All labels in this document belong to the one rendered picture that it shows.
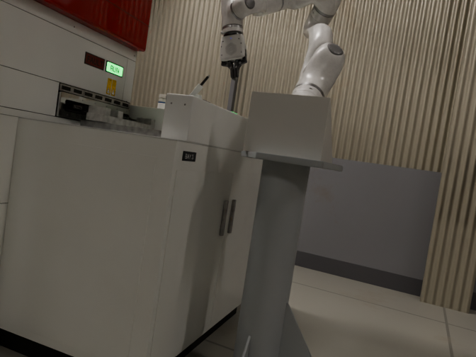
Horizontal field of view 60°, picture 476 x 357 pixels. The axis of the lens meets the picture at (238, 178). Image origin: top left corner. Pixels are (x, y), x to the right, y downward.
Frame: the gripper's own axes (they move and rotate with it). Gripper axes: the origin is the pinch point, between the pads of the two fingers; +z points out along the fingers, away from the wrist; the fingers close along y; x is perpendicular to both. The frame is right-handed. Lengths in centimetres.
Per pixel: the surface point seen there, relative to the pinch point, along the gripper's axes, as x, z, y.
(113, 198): -46, 46, -25
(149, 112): 15, 7, -49
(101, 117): -23, 16, -47
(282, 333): -17, 94, 19
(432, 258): 159, 99, 78
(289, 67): 181, -52, -19
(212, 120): -24.1, 21.4, 0.1
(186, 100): -39.9, 17.4, -1.1
